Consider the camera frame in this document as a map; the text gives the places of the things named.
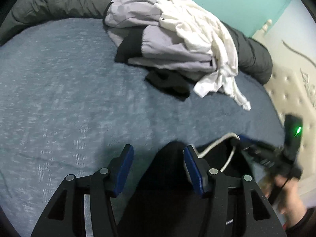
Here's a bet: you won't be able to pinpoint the person's right hand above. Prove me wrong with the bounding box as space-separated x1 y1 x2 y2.
275 175 307 222

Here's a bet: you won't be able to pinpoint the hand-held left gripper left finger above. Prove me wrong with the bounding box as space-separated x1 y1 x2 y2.
31 144 134 237

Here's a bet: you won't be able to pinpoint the small black garment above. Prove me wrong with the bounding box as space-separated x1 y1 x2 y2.
145 69 190 102

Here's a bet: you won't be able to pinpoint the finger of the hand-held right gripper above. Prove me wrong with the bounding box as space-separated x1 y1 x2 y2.
238 134 284 165

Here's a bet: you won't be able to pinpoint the white garment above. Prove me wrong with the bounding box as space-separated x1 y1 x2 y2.
154 0 252 111

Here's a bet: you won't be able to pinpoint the bed with blue sheet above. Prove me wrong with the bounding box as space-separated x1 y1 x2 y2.
0 17 284 234

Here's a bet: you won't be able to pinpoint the black t-shirt with white collar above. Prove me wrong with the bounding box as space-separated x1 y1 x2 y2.
118 132 271 237

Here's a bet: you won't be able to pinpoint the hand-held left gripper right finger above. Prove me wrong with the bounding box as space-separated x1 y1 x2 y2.
185 145 288 237

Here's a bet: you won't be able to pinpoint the rolled dark grey duvet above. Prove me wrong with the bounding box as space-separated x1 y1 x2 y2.
0 0 273 84

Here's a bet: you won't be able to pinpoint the cream tufted headboard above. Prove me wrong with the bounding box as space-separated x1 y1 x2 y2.
252 18 316 185

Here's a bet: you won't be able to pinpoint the light grey garment black cuffs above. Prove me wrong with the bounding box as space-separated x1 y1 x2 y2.
103 0 218 76

